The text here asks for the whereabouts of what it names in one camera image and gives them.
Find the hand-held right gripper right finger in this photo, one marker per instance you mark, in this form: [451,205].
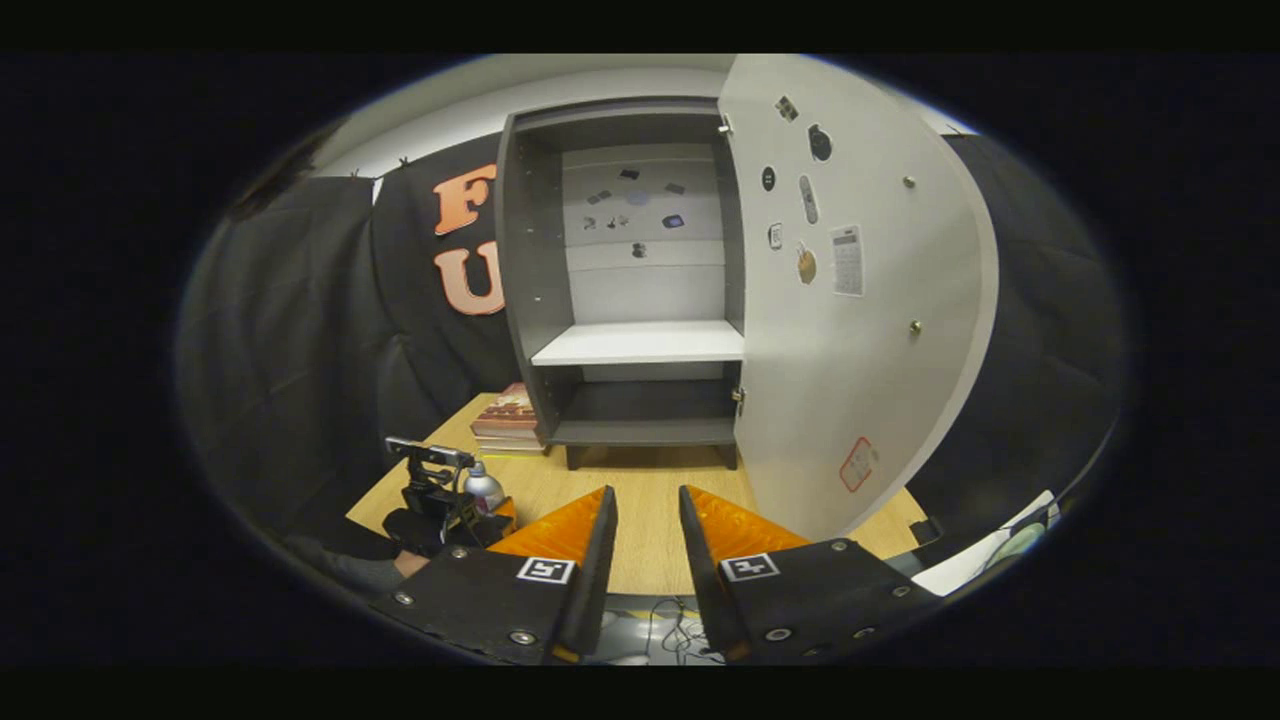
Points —
[698,580]

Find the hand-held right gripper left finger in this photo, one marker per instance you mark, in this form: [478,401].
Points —
[598,570]

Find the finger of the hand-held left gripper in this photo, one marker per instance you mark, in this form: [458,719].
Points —
[502,513]

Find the silver bottle with pink label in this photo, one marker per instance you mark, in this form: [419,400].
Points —
[484,490]

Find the grey cabinet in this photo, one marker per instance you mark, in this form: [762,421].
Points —
[520,280]

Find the white cabinet door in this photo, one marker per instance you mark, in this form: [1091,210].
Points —
[850,380]

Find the white cabinet shelf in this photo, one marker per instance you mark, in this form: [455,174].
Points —
[640,345]

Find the brown cover book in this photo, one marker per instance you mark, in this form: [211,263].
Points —
[510,408]

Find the black backdrop cloth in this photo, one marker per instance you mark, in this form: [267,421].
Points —
[300,330]

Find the black table clamp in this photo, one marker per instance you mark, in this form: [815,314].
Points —
[926,531]

